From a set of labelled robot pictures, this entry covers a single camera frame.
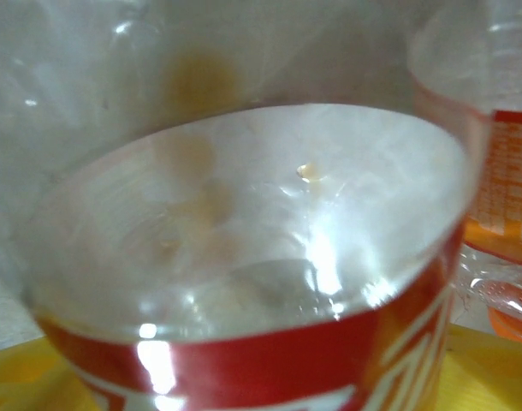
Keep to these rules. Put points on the orange-labelled orange-capped plastic bottle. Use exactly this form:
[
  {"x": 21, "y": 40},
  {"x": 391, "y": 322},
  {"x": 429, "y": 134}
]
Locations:
[{"x": 509, "y": 171}]

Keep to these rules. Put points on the right gripper black-yellow left finger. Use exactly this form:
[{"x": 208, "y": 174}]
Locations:
[{"x": 25, "y": 381}]

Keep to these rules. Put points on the red-labelled clear plastic bottle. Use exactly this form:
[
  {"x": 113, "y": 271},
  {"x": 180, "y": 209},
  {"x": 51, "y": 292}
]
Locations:
[{"x": 244, "y": 372}]

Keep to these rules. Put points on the right gripper black-yellow right finger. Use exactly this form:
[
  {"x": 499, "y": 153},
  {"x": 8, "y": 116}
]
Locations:
[{"x": 492, "y": 381}]

